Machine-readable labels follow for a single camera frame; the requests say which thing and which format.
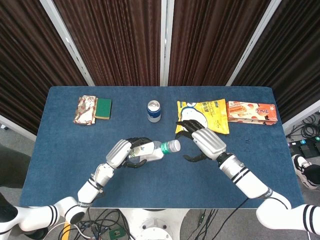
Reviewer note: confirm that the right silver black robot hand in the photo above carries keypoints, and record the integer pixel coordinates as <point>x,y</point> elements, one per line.
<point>208,142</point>

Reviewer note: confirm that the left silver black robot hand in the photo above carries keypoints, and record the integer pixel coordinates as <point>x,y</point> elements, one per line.
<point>117,153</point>

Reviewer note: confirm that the white bottle cap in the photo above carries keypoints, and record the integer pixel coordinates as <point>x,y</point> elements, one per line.
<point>176,145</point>

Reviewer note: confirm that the clear plastic bottle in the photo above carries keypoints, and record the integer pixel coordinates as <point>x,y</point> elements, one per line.
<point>150,151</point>

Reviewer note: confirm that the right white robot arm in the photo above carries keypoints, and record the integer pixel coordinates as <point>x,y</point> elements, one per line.
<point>250,182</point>

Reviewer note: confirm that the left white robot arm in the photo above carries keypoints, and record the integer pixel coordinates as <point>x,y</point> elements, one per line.
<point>88,191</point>

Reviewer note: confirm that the yellow snack bag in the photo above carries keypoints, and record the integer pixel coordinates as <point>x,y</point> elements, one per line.
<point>215,112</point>

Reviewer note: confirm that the green yellow sponge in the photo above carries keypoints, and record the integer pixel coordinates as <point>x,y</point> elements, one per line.
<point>103,108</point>

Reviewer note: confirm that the orange biscuit box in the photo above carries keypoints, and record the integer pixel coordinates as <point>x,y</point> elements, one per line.
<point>250,112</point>

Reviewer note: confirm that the blue table mat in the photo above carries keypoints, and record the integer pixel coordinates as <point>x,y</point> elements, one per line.
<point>160,185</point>

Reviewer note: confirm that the blue soda can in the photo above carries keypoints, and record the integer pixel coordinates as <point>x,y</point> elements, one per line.
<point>153,113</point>

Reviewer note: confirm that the red patterned wrapper packet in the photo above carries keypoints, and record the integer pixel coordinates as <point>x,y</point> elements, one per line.
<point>85,110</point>

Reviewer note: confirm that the green circuit board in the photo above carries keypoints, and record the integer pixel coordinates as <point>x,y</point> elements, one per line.
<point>116,233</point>

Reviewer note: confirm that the black white sneaker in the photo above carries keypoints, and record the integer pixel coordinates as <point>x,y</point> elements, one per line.
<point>303,170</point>

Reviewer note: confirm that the brown pleated curtain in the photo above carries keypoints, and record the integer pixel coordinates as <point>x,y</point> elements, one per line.
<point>112,42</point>
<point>212,42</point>
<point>30,62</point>
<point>292,62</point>

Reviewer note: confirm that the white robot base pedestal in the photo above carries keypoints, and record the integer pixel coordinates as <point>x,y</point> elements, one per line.
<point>155,222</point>

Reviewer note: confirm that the white frame post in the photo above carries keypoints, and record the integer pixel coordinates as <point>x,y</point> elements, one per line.
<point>255,42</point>
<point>166,42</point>
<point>67,42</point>

